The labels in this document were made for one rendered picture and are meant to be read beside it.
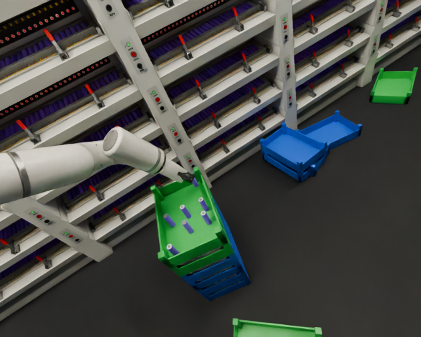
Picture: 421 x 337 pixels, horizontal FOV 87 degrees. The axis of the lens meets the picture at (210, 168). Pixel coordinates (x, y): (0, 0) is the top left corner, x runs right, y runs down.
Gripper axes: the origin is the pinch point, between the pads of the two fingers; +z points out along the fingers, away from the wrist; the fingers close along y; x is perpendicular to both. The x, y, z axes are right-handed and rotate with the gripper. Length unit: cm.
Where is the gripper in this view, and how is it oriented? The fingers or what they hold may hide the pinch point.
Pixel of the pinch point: (187, 176)
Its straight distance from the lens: 82.3
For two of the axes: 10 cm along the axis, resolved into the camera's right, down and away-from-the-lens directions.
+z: 5.5, 3.2, 7.7
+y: 6.9, 3.4, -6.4
